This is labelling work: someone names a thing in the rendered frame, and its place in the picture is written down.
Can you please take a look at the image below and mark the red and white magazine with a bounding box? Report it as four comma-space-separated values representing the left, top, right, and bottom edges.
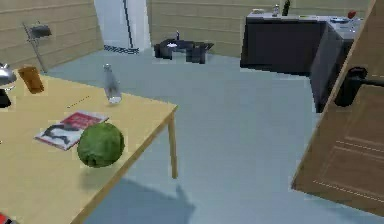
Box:
33, 110, 110, 152

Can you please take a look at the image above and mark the brown rectangular block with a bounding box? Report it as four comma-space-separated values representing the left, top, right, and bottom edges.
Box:
17, 65, 45, 95

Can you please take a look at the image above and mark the white fridge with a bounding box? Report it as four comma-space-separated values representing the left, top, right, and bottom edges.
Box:
93, 0, 152, 54

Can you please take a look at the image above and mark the green lettuce head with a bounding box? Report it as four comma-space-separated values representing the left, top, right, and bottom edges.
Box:
76, 122, 126, 169

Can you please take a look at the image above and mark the brown wooden room door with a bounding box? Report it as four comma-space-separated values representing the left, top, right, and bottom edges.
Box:
291, 0, 384, 218

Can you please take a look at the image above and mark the thin dark pencil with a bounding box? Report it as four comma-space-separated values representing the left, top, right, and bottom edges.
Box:
66, 95, 91, 109

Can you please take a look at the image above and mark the light wooden table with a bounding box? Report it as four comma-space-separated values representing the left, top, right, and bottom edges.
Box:
0, 68, 179, 224

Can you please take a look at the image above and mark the silver and black kettle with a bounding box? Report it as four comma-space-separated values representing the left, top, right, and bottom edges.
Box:
0, 62, 18, 109

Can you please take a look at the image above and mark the black low table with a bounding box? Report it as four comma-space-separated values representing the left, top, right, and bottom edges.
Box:
153, 38, 215, 65

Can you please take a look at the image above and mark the black door handle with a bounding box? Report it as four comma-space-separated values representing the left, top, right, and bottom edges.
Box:
334, 66, 384, 108

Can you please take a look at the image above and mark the dark kitchen counter cabinet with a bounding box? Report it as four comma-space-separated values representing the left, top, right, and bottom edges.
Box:
239, 12, 364, 114

